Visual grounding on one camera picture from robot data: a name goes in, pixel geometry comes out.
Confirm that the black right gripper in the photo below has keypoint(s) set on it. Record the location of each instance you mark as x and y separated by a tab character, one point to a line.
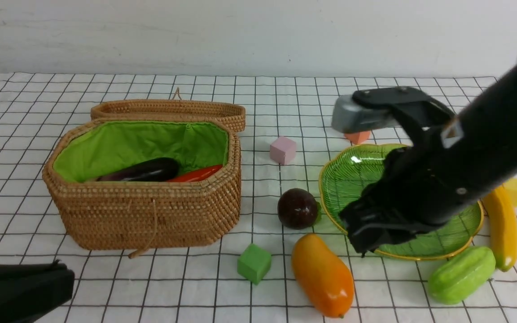
395	213

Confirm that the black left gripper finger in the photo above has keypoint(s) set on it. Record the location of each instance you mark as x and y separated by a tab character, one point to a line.
29	292

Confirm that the yellow plastic banana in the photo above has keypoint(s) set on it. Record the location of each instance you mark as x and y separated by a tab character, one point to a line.
503	227

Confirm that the green plastic star fruit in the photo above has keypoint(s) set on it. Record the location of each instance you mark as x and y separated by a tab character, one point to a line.
461	276

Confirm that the dark purple passion fruit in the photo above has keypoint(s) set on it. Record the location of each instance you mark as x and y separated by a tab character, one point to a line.
297	209

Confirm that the orange plastic mango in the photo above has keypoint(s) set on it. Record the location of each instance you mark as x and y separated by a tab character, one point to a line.
324	278

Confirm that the purple plastic eggplant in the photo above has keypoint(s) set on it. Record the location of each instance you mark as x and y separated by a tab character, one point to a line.
154	170

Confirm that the orange plastic carrot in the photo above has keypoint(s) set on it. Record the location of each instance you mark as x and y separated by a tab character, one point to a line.
197	175

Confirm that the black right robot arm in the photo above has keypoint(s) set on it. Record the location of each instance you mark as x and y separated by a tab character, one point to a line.
454	159

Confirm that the green glass leaf plate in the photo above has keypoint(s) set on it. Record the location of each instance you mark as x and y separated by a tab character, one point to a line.
343	179

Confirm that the orange foam cube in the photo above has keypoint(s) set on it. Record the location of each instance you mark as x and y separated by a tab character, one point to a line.
358	137

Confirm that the yellow foam cube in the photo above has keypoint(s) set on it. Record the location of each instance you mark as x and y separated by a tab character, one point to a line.
511	188

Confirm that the pink foam cube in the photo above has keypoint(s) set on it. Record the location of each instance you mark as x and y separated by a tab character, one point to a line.
283	150

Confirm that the white checkered tablecloth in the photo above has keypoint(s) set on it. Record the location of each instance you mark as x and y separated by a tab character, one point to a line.
179	285

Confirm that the woven rattan basket green lining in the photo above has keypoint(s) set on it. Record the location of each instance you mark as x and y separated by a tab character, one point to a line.
109	215

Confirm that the green foam cube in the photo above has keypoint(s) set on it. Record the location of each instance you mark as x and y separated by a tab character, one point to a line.
254	263

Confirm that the woven rattan basket lid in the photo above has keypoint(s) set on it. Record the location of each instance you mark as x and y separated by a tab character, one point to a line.
230	115

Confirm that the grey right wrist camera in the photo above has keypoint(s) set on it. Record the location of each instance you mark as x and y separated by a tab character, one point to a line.
408	107

